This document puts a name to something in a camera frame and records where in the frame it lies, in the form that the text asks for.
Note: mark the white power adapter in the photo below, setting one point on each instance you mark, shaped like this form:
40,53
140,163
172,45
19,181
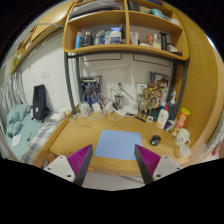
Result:
97,107

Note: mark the blue mouse pad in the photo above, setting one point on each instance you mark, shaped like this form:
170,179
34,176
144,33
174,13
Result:
117,144

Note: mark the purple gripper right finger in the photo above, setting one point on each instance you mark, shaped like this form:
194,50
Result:
147,162

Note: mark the teal blanket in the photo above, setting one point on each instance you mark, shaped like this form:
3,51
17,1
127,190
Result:
14,119

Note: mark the white ceramic mug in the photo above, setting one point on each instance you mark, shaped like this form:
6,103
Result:
183,137

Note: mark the plaid bed sheet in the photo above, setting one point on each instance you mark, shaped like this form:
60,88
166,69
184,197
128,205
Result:
37,142

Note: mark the yellow red snack can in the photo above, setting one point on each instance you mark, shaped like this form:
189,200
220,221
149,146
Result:
180,121

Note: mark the wooden wall shelf unit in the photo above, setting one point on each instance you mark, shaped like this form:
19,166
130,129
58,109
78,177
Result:
145,24

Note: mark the white blue shelf box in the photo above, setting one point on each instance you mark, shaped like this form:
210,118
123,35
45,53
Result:
115,35

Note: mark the robot model kit box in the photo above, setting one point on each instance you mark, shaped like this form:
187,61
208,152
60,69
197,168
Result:
91,89

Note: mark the black computer mouse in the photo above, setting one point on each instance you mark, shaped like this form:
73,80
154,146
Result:
155,140

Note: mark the golden robot figurine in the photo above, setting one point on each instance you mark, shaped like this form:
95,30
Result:
145,105

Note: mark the black tall shelf bottle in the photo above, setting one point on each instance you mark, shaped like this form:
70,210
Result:
164,41

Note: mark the white bottle red cap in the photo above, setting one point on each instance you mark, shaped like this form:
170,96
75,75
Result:
162,118

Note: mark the black backpack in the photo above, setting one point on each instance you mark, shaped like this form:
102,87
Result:
40,110

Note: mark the blue spray bottle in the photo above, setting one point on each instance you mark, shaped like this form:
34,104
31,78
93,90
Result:
172,105

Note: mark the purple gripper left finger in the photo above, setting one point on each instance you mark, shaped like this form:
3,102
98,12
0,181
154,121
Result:
79,162

